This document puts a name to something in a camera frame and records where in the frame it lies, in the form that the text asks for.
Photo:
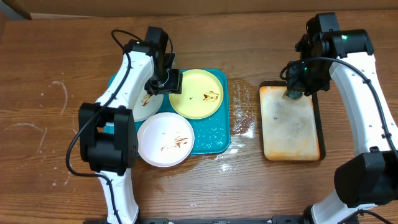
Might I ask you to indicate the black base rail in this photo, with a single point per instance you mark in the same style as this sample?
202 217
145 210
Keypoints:
278 219

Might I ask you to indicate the white plate bottom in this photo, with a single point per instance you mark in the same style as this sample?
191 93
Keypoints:
165 139

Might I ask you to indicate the white plate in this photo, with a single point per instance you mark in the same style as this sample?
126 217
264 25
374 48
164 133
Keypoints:
146 106
165 139

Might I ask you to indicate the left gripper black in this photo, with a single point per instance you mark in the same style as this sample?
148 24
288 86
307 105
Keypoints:
175 86

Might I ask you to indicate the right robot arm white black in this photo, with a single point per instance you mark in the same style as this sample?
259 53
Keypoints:
369 179

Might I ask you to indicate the black tray with soapy water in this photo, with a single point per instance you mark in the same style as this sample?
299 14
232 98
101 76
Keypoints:
291 129

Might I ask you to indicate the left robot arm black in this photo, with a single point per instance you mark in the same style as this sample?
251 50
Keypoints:
107 134

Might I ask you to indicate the dark green sponge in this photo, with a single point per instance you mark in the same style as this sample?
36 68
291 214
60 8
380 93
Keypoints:
292 95

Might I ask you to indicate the teal plastic tray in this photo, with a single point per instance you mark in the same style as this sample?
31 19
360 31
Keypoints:
212 134

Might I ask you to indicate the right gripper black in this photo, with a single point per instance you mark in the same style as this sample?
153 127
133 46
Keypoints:
293 84

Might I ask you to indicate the yellow-green plate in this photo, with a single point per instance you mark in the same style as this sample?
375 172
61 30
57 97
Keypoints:
202 95

